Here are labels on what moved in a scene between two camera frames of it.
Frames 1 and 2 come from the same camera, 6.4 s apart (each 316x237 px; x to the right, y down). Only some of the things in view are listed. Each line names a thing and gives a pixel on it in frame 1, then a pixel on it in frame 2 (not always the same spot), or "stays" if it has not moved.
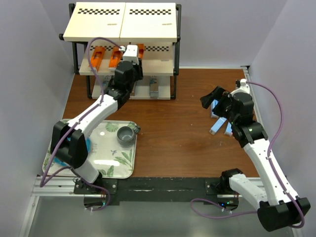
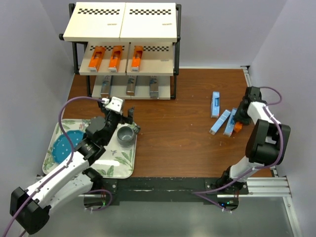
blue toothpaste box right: [228, 130] stays
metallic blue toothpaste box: [154, 87] stays
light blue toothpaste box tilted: [218, 124] stays
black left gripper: [138, 68] → [128, 119]
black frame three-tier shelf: [99, 30] stays
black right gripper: [217, 93] → [244, 121]
